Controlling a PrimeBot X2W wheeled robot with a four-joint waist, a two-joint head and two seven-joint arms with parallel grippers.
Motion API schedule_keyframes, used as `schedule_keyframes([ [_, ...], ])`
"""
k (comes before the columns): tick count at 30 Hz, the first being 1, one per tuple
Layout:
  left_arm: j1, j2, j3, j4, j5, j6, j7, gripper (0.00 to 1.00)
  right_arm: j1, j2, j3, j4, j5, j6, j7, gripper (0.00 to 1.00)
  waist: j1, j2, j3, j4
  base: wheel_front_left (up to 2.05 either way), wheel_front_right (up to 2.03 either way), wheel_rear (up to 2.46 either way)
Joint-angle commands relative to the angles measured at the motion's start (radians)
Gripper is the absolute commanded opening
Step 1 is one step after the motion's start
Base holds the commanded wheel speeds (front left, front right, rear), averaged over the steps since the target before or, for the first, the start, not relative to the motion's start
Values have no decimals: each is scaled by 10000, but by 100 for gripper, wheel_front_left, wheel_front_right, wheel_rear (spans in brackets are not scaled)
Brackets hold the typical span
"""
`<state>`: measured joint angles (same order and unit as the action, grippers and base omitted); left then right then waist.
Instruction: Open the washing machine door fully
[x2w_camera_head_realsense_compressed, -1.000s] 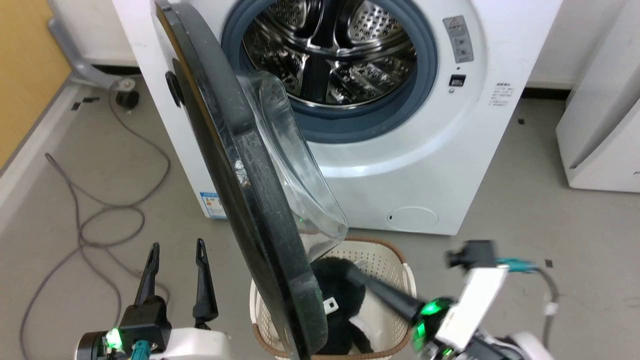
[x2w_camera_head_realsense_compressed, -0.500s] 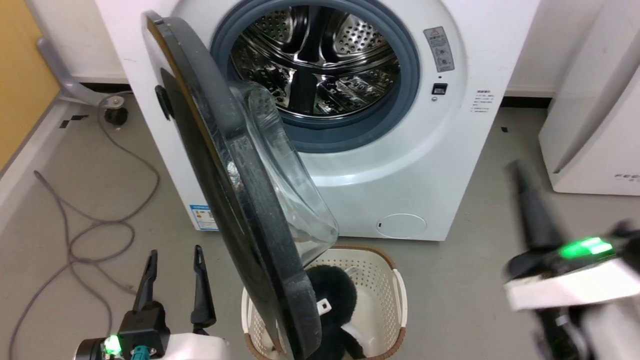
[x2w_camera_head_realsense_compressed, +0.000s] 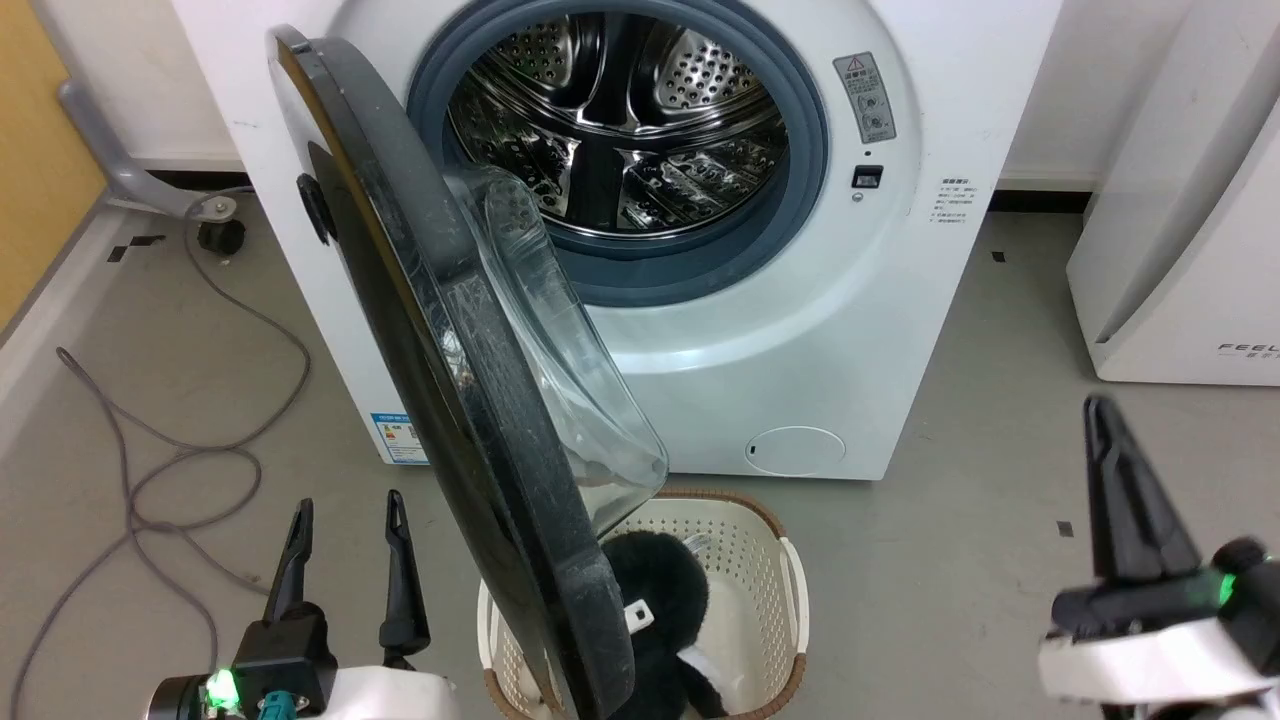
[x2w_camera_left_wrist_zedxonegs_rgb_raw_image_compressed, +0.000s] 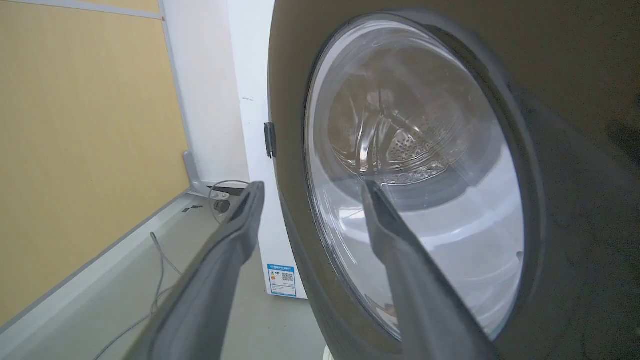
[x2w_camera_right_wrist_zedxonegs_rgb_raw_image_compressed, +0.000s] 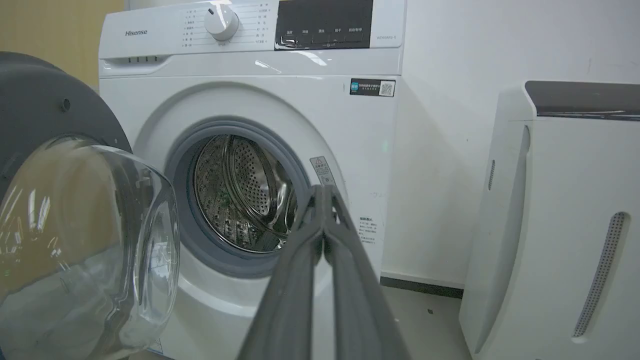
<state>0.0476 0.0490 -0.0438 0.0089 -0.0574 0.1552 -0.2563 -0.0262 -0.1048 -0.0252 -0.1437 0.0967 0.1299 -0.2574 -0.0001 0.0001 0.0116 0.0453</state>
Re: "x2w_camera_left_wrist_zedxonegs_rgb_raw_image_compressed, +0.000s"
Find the blue energy label sticker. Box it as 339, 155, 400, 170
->
266, 263, 298, 298

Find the dark washing machine door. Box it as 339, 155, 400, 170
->
267, 0, 640, 360

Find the white washing machine body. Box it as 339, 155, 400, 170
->
226, 0, 309, 300

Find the grey cable on floor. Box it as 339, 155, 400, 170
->
93, 231, 183, 360

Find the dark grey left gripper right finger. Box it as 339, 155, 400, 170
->
361, 180, 501, 360

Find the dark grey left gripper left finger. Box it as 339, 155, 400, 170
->
124, 181, 266, 360

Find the black door latch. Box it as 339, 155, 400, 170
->
263, 121, 277, 159

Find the grey skirting board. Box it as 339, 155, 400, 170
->
0, 150, 251, 351

